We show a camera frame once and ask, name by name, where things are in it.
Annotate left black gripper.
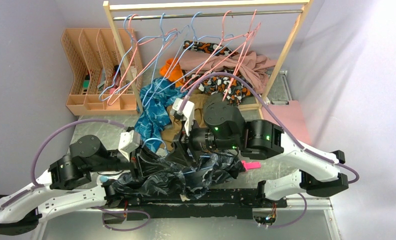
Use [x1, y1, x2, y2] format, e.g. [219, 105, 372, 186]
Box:
[89, 138, 172, 181]

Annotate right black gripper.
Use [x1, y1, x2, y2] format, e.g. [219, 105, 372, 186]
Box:
[165, 117, 241, 167]

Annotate dark leaf print shorts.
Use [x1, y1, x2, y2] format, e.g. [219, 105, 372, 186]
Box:
[111, 153, 246, 200]

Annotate blue wire hanger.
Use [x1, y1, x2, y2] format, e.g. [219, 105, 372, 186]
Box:
[139, 13, 183, 107]
[99, 5, 142, 107]
[143, 137, 214, 175]
[149, 11, 221, 99]

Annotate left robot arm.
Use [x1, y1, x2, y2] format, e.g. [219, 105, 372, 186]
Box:
[0, 131, 168, 236]

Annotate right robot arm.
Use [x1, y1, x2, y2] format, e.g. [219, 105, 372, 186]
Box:
[167, 97, 349, 207]

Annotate brown shorts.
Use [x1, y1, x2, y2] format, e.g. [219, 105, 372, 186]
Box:
[161, 93, 210, 151]

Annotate blue leaf print garment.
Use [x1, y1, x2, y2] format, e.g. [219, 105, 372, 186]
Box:
[134, 77, 187, 153]

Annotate pink plastic clip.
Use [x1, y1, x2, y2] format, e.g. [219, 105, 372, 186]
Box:
[241, 160, 261, 171]

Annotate orange black patterned garment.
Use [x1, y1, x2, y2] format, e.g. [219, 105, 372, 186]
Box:
[182, 40, 252, 106]

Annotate peach file organizer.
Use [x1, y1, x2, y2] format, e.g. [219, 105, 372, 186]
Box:
[61, 28, 139, 116]

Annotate wooden clothes rack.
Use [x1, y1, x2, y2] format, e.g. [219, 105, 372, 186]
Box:
[102, 0, 314, 99]

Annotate pink garment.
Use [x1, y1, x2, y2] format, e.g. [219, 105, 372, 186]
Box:
[179, 50, 277, 94]

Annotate pink clipboard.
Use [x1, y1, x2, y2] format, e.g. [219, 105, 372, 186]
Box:
[268, 100, 312, 145]

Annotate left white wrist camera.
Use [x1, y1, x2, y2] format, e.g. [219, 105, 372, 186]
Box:
[117, 130, 141, 161]

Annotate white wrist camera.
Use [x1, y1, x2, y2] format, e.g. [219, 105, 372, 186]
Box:
[170, 95, 195, 136]
[117, 130, 141, 161]

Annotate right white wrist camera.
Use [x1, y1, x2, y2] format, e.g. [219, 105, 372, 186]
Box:
[170, 95, 195, 136]

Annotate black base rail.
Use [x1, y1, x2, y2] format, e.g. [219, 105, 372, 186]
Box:
[102, 188, 287, 220]

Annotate pink wire hanger left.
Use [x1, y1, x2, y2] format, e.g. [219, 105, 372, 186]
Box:
[107, 14, 179, 112]

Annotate pink wire hanger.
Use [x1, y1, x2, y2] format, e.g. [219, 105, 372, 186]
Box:
[179, 9, 257, 93]
[219, 9, 261, 101]
[107, 14, 179, 112]

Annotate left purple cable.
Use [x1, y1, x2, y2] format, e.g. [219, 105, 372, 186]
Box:
[0, 118, 129, 229]

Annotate purple cable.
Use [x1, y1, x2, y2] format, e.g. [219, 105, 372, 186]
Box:
[178, 72, 361, 185]
[0, 118, 129, 229]

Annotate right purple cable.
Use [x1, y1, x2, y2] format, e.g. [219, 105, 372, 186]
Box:
[178, 72, 361, 185]

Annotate pink wire hanger middle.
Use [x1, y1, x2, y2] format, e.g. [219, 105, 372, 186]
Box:
[179, 9, 257, 93]

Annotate pink wire hanger right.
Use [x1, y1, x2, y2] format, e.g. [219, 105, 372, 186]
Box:
[219, 9, 261, 101]

